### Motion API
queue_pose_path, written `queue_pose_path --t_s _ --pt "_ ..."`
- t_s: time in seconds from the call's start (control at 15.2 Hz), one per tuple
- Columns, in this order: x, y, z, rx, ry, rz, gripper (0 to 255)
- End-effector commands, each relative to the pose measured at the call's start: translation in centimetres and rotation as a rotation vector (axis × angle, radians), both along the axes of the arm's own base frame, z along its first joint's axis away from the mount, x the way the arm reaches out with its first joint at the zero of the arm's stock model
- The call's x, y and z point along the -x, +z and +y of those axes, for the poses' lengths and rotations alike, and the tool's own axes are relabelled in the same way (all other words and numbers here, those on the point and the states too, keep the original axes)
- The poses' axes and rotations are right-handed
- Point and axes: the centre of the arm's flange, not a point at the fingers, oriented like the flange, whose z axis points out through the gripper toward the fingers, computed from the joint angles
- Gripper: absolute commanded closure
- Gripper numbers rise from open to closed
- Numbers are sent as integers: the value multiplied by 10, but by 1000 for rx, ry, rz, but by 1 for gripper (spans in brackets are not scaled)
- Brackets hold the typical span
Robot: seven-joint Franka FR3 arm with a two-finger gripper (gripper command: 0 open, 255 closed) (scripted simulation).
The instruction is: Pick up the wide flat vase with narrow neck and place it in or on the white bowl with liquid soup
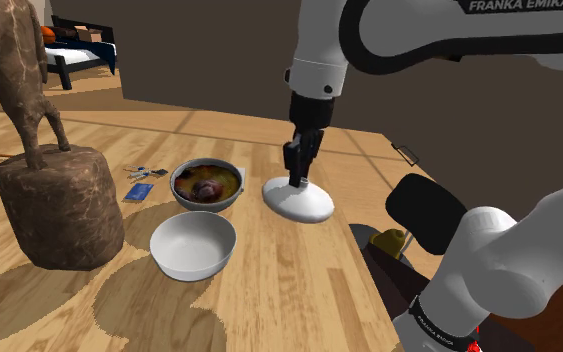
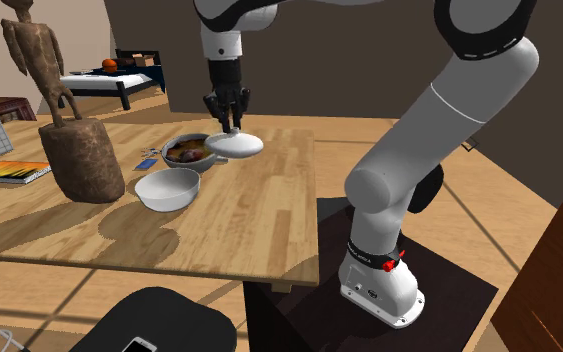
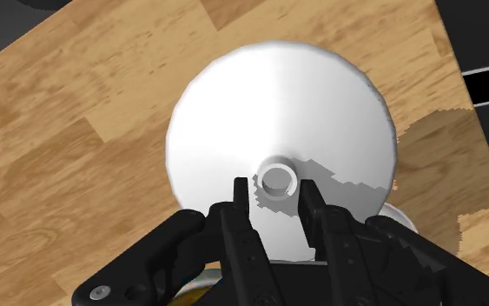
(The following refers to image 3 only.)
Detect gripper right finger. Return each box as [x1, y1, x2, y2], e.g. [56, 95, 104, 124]
[298, 179, 489, 306]

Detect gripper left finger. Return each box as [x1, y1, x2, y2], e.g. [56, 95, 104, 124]
[71, 176, 288, 306]

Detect white table lamp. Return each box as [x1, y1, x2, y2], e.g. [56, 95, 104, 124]
[165, 40, 420, 263]

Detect light wooden table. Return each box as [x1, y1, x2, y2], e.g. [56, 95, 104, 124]
[0, 0, 489, 306]

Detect white smartphone with black screen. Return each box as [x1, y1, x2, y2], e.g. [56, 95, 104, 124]
[460, 64, 489, 108]

